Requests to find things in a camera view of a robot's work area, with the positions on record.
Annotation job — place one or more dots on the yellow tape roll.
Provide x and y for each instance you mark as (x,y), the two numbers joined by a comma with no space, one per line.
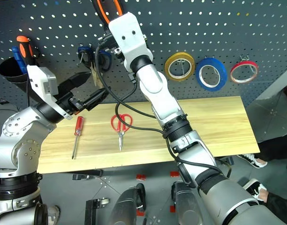
(168,68)

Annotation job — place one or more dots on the black table frame bracket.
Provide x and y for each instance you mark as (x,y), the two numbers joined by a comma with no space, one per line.
(89,174)

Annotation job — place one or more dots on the dark grey pegboard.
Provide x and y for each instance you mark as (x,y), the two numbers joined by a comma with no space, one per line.
(204,28)

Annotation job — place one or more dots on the black plastic tool cup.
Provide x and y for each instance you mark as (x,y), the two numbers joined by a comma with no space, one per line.
(9,69)

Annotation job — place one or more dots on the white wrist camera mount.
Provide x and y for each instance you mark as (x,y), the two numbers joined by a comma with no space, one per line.
(128,35)
(41,82)

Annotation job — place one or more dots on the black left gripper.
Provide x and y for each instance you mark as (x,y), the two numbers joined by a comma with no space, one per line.
(67,103)

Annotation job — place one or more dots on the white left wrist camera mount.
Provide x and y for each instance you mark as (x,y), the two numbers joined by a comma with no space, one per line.
(41,82)

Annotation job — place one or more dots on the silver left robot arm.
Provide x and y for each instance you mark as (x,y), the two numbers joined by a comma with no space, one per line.
(19,140)

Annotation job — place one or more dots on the metal pegboard hook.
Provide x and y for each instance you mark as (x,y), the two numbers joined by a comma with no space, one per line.
(244,57)
(209,57)
(182,66)

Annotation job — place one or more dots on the dark rounded robot leg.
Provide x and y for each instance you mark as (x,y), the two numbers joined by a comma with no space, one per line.
(124,206)
(185,206)

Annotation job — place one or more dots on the orange and black screwdriver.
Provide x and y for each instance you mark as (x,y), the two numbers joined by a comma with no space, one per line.
(25,50)

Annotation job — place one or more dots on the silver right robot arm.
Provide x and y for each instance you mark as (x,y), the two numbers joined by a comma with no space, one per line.
(167,100)

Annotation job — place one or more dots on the red floor tape marker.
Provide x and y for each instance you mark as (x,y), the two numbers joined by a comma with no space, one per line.
(140,212)
(172,208)
(174,173)
(141,177)

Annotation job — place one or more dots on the blue tape roll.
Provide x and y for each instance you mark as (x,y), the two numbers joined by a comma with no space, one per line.
(222,75)

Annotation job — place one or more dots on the black and white sneaker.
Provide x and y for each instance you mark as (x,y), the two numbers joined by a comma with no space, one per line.
(251,159)
(254,187)

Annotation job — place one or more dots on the orange and black pliers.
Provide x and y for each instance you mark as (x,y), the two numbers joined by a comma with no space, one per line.
(103,10)

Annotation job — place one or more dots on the person's black trouser leg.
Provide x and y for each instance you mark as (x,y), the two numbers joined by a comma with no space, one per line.
(277,145)
(279,201)

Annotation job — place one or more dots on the red tape roll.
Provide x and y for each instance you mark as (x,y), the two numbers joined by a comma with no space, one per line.
(245,63)

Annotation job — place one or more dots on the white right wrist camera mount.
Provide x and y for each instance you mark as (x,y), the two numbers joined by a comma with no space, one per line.
(128,35)

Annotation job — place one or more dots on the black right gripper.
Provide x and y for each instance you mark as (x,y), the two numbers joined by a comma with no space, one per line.
(107,41)

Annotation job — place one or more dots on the black frame with caster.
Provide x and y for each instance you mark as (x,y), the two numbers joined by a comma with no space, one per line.
(94,211)

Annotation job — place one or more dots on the white shoe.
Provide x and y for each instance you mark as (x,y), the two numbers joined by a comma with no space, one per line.
(54,214)

